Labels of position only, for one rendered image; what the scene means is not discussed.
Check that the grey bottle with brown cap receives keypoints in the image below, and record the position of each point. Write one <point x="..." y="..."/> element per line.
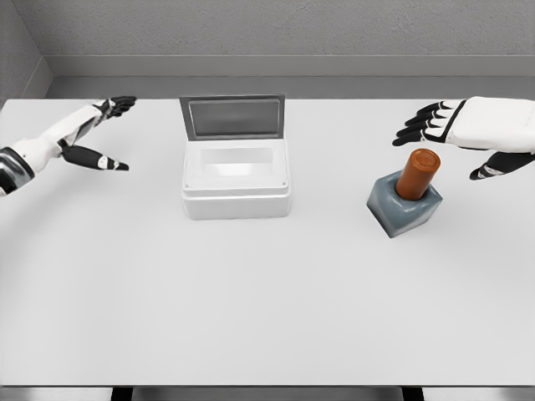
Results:
<point x="407" y="196"/>

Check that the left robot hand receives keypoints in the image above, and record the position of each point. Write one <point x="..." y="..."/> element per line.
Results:
<point x="79" y="125"/>

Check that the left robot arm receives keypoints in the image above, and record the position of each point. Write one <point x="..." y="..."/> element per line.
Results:
<point x="18" y="160"/>

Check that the white box with grey lid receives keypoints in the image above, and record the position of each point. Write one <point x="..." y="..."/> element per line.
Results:
<point x="235" y="167"/>

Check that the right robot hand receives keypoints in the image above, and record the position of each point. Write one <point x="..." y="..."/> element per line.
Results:
<point x="480" y="123"/>

